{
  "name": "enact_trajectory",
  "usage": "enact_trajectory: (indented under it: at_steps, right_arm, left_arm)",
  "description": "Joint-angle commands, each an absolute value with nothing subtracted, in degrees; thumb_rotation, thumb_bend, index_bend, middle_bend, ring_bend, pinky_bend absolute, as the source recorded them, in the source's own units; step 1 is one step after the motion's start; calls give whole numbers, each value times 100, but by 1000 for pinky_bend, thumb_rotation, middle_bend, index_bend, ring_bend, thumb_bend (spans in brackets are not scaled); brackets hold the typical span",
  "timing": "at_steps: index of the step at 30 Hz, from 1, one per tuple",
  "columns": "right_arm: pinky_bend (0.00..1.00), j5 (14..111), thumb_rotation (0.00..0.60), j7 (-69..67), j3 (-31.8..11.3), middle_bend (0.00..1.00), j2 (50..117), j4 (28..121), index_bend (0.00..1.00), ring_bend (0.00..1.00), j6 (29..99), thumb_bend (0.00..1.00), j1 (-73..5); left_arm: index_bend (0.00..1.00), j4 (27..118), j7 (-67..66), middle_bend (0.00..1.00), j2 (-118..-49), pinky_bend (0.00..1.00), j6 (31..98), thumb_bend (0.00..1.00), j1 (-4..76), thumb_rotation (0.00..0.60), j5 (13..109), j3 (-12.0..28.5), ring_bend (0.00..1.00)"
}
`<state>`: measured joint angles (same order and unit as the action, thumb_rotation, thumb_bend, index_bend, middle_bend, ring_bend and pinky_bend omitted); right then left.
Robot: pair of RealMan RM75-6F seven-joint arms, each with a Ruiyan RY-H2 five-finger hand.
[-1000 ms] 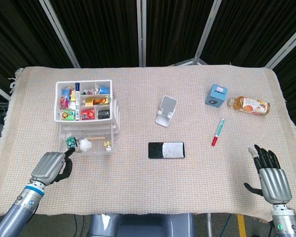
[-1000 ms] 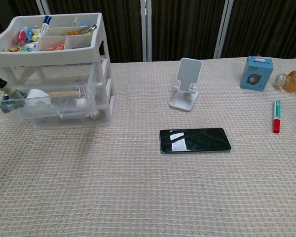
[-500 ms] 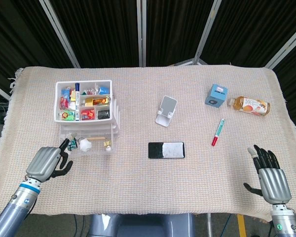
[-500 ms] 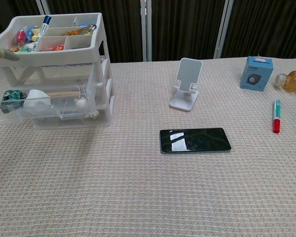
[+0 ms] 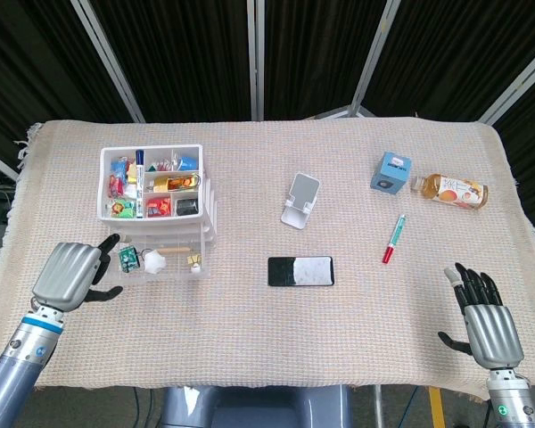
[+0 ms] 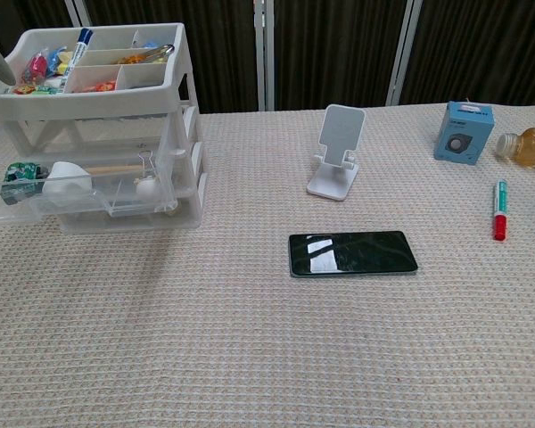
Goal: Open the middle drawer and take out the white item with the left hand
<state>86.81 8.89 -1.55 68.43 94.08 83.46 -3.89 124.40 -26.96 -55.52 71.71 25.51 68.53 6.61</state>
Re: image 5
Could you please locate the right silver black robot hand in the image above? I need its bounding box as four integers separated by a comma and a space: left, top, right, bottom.
437, 261, 526, 370

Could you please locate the white drawer organizer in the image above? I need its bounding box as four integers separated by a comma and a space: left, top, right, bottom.
98, 143, 218, 251

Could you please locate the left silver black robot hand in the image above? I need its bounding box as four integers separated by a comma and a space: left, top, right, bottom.
30, 232, 124, 313

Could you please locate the red green marker pen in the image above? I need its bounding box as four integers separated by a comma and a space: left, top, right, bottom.
382, 213, 407, 266

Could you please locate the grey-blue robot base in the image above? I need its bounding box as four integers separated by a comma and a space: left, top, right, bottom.
160, 385, 353, 428

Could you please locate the small blue cardboard box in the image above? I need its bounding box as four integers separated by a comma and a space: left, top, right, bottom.
369, 151, 414, 194

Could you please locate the white folding phone stand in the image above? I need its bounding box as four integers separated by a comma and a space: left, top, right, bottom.
280, 172, 321, 231

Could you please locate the small green packet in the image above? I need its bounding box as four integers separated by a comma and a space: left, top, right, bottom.
118, 245, 143, 273

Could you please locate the tea bottle with orange label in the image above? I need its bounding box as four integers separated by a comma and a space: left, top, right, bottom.
410, 172, 490, 210

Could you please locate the red candy packet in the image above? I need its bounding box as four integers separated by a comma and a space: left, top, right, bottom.
145, 198, 173, 218

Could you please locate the metal table leg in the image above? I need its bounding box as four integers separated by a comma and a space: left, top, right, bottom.
373, 385, 384, 428

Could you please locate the black smartphone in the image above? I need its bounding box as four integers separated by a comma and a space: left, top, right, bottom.
267, 255, 336, 288

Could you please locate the beige woven tablecloth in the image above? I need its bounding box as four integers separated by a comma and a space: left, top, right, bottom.
0, 116, 535, 400

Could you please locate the clear plastic organizer box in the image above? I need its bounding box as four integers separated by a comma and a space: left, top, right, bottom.
103, 229, 211, 283

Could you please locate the green candy packet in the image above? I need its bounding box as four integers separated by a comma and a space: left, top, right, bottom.
109, 200, 137, 218

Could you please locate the blue-capped whiteboard marker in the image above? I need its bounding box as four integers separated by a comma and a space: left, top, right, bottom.
135, 149, 147, 219

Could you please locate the white plastic object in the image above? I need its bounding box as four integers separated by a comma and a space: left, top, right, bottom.
142, 251, 168, 275

